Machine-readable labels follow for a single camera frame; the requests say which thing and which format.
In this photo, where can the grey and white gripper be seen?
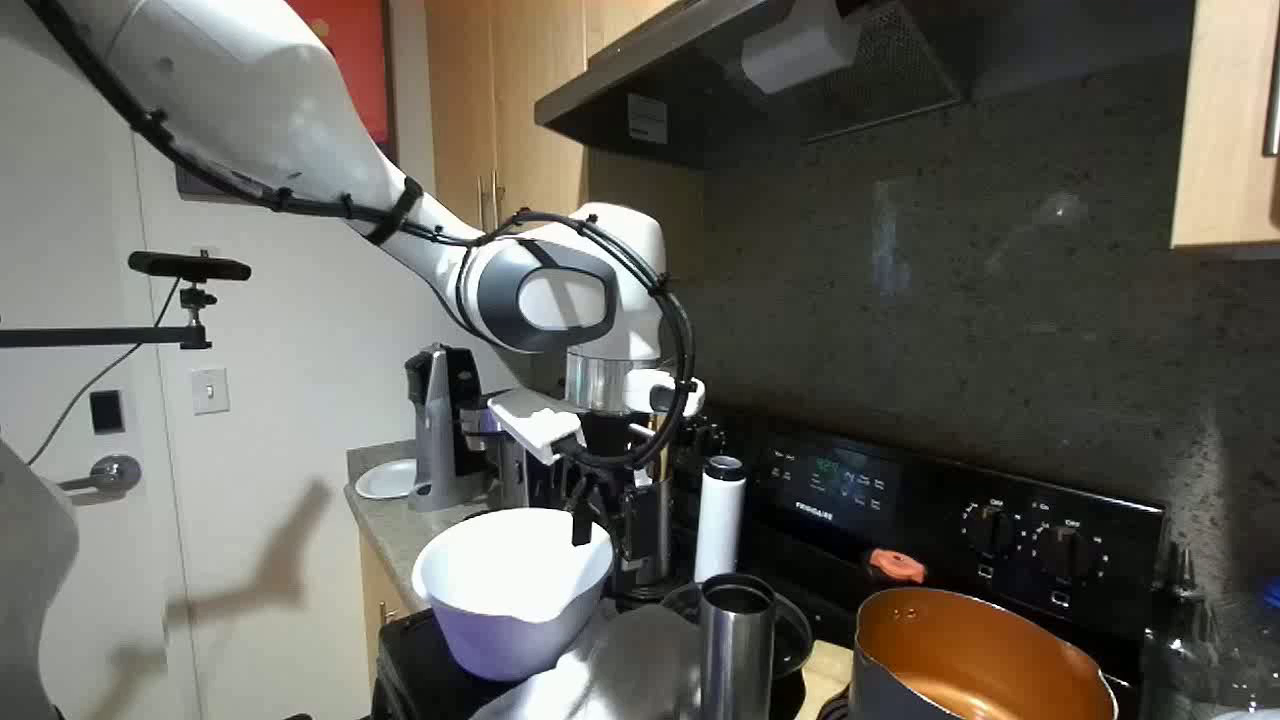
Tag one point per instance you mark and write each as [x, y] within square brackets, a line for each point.
[627, 402]

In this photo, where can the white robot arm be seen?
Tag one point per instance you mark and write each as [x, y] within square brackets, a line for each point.
[242, 93]

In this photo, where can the grey pot with copper interior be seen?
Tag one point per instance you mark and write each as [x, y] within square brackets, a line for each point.
[963, 655]

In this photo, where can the white cylindrical bottle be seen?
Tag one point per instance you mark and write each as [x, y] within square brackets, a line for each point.
[723, 527]

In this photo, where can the white and purple bowl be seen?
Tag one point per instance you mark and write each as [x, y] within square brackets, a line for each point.
[504, 626]

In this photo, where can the black and silver coffee maker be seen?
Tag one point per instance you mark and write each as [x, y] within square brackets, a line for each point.
[437, 425]

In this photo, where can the stainless steel tumbler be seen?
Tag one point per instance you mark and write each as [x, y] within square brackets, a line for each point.
[738, 663]

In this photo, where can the small white plate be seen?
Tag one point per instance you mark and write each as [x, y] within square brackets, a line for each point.
[386, 482]

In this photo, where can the wooden base cabinet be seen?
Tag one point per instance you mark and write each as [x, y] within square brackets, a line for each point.
[381, 601]

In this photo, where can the small orange object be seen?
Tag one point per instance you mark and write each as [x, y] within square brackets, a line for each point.
[897, 564]

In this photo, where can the black electric stove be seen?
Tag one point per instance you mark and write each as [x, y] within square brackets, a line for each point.
[923, 506]

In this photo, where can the dark range hood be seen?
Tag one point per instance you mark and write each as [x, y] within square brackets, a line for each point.
[693, 93]

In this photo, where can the white box under hood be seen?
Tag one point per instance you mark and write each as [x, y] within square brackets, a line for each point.
[797, 44]

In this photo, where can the grey rounded object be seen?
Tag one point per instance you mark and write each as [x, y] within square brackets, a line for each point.
[26, 586]

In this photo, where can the dark glass bottle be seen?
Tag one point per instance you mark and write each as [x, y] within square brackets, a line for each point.
[1174, 655]

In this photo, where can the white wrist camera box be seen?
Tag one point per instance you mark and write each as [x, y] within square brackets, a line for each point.
[535, 425]

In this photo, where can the white light switch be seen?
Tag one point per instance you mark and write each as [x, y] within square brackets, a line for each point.
[208, 391]

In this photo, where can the wooden wall cabinet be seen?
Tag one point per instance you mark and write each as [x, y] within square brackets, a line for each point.
[535, 82]
[1226, 123]

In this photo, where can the black stereo camera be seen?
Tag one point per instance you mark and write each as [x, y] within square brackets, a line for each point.
[189, 265]

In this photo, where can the black wall plate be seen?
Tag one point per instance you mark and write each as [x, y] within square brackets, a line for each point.
[107, 408]

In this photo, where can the red wall picture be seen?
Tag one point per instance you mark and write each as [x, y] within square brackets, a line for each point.
[363, 55]

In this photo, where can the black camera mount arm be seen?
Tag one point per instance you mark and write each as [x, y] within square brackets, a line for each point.
[95, 337]

